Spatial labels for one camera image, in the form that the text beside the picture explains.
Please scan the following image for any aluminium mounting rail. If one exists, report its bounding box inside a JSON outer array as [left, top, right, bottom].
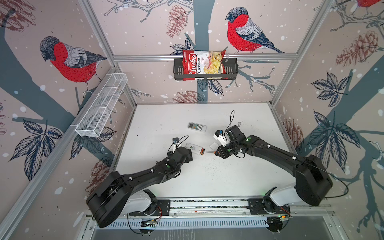
[[85, 195, 334, 219]]

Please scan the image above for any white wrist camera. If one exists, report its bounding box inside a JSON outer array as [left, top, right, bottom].
[[172, 137, 180, 145], [214, 130, 230, 147]]

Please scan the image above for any white battery cover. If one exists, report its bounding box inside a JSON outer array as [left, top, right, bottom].
[[209, 142, 219, 151]]

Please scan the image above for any black wall basket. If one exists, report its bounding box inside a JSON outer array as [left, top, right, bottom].
[[174, 58, 239, 81]]

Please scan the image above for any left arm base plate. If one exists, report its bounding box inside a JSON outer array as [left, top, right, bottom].
[[129, 200, 171, 217]]

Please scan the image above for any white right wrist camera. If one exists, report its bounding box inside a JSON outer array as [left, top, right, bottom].
[[214, 130, 230, 147]]

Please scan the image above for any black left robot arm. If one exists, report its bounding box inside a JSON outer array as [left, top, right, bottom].
[[86, 147, 193, 228]]

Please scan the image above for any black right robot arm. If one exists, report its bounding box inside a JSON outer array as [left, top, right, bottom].
[[214, 126, 333, 213]]

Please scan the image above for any white wire mesh basket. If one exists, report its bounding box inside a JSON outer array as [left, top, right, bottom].
[[75, 73, 128, 138]]

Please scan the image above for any red cassava chips bag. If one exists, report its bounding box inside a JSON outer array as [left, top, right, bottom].
[[183, 50, 226, 75]]

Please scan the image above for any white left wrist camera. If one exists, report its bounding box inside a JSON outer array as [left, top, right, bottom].
[[172, 137, 180, 145]]

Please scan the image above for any grey-faced white remote control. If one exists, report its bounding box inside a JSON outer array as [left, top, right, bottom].
[[188, 123, 207, 133]]

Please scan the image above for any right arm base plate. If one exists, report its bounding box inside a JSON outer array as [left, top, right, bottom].
[[247, 198, 291, 215]]

